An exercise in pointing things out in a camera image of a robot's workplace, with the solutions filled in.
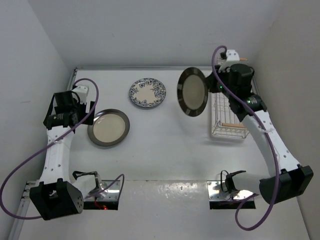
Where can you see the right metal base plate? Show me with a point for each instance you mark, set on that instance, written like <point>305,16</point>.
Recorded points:
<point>220,200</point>

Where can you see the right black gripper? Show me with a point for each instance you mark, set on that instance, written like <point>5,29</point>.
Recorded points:
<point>210,81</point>

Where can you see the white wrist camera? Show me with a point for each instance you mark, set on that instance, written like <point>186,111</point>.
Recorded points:
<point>82,91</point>
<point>229,58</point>

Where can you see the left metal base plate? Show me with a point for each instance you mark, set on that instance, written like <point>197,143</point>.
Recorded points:
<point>106,200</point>

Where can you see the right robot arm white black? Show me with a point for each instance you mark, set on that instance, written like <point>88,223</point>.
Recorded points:
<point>287,177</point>

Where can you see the blue floral plate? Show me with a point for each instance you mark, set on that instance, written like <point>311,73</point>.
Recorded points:
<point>147,93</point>

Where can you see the brown rim cream plate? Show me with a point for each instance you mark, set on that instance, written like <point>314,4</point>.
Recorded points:
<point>109,128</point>

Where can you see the back aluminium frame rail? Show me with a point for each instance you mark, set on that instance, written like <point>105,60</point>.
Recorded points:
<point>106,68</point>

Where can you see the metal base plate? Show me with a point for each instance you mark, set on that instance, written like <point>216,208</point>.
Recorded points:
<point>220,200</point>
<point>106,200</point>

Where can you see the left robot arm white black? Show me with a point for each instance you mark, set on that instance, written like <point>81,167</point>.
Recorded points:
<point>55,196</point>

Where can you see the checkered rim dark plate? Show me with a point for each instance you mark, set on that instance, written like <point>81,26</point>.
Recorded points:
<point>192,91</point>

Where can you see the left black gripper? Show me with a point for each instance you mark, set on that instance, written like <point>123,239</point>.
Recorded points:
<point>82,107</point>

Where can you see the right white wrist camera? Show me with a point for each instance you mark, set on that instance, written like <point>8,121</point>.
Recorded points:
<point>229,58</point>

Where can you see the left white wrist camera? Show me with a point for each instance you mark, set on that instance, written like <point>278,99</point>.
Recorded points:
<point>82,91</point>

